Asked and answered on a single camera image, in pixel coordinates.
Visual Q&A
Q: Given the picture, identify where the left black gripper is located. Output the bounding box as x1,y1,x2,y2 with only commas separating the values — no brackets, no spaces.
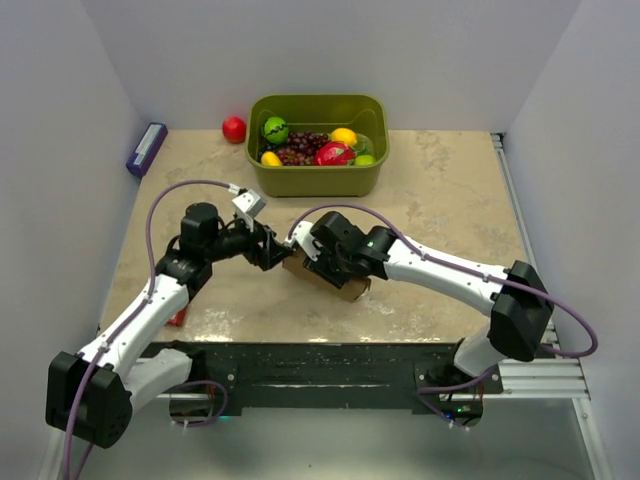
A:
205,213,292,271

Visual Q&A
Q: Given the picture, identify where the brown cardboard box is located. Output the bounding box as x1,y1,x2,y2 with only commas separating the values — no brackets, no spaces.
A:
282,250,371,303

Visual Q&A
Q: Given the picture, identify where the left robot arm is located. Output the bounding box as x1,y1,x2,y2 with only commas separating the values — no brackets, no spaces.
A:
45,192,279,448

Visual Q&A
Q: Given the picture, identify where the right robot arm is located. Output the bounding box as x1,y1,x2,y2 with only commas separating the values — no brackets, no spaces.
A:
289,211,553,393

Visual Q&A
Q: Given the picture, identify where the red flat box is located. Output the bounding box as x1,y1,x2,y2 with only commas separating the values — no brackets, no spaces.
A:
166,306,188,328

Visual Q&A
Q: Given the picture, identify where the purple flat box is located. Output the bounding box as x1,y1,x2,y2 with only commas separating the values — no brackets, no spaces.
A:
126,122,168,178

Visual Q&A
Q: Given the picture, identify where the small yellow fruit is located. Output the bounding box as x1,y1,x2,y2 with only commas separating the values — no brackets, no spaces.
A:
260,151,282,167

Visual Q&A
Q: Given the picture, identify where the green lime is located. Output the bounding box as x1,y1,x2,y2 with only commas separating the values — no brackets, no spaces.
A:
353,155,377,166

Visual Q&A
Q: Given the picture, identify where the purple grape bunch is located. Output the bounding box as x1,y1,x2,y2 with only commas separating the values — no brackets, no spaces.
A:
275,131,329,166

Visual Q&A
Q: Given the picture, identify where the red dragon fruit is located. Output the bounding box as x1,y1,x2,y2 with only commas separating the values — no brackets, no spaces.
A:
314,142,356,166

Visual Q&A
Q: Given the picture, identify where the green striped ball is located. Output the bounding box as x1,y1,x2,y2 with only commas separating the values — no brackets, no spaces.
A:
261,116,289,145

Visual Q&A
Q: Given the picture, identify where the red apple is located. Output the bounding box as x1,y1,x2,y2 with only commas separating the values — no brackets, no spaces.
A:
222,116,247,144

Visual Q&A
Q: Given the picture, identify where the yellow lemon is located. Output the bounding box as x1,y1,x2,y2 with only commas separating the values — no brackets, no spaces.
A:
329,127,358,147

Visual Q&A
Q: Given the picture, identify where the green plastic bin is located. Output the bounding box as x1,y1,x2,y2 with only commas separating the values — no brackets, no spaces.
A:
245,93,389,197

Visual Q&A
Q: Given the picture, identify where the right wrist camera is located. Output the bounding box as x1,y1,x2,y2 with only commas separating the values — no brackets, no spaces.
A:
284,221,322,261

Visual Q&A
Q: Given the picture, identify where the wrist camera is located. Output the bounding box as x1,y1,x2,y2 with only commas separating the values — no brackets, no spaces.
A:
284,221,322,261
229,185,266,231

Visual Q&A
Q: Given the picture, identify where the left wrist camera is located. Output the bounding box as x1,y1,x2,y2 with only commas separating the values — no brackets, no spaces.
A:
229,185,266,231

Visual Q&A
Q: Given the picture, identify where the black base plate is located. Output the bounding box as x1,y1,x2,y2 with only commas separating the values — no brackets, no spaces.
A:
170,341,502,426

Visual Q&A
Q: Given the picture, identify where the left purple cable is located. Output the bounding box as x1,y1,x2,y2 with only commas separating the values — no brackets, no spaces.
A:
62,179,241,480

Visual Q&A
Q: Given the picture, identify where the purple cable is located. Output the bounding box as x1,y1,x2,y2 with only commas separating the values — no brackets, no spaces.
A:
62,179,241,480
287,203,600,431

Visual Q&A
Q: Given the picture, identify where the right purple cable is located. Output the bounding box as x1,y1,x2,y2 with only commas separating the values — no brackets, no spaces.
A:
287,203,600,431

